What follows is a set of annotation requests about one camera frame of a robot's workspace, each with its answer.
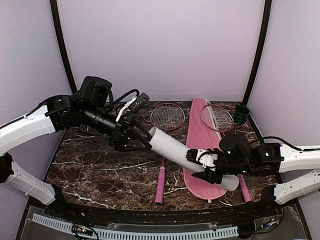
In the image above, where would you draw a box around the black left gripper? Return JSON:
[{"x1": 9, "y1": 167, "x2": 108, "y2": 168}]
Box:
[{"x1": 82, "y1": 102, "x2": 154, "y2": 153}]

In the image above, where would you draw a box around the white shuttlecock tube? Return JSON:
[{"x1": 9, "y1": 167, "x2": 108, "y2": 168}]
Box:
[{"x1": 147, "y1": 126, "x2": 240, "y2": 192}]

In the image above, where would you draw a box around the pink racket cover bag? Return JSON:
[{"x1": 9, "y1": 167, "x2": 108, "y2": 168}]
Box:
[{"x1": 183, "y1": 97, "x2": 227, "y2": 203}]

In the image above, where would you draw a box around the pink badminton racket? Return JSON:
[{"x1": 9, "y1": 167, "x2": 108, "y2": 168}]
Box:
[
  {"x1": 200, "y1": 103, "x2": 252, "y2": 203},
  {"x1": 150, "y1": 102, "x2": 186, "y2": 204}
]

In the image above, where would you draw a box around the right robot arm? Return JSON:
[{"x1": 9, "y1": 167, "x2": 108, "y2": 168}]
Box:
[{"x1": 186, "y1": 134, "x2": 320, "y2": 217}]

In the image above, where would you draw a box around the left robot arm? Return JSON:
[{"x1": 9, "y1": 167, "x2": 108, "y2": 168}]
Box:
[{"x1": 0, "y1": 76, "x2": 152, "y2": 218}]

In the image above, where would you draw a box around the dark green cup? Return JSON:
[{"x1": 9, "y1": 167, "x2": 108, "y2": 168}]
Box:
[{"x1": 233, "y1": 105, "x2": 250, "y2": 125}]

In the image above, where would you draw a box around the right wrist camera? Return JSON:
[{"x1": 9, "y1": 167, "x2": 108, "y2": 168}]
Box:
[{"x1": 195, "y1": 148, "x2": 223, "y2": 172}]

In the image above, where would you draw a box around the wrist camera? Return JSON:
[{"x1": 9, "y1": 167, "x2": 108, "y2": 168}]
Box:
[
  {"x1": 195, "y1": 148, "x2": 223, "y2": 172},
  {"x1": 115, "y1": 92, "x2": 150, "y2": 122}
]

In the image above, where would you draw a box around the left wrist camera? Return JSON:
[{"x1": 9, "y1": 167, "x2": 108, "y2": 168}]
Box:
[{"x1": 115, "y1": 92, "x2": 150, "y2": 122}]

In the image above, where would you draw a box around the black front rail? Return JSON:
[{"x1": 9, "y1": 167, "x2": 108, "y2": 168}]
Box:
[{"x1": 27, "y1": 198, "x2": 284, "y2": 226}]

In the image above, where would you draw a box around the white slotted cable duct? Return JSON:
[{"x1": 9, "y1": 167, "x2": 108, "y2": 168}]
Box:
[{"x1": 31, "y1": 213, "x2": 239, "y2": 240}]

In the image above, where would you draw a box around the left black frame post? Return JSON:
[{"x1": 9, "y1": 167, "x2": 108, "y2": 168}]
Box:
[{"x1": 49, "y1": 0, "x2": 77, "y2": 93}]

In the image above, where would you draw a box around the black frame post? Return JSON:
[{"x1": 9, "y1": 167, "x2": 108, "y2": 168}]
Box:
[
  {"x1": 49, "y1": 0, "x2": 77, "y2": 93},
  {"x1": 242, "y1": 0, "x2": 272, "y2": 105}
]

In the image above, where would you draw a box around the right black frame post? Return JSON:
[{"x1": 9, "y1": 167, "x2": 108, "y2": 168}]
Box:
[{"x1": 242, "y1": 0, "x2": 272, "y2": 105}]

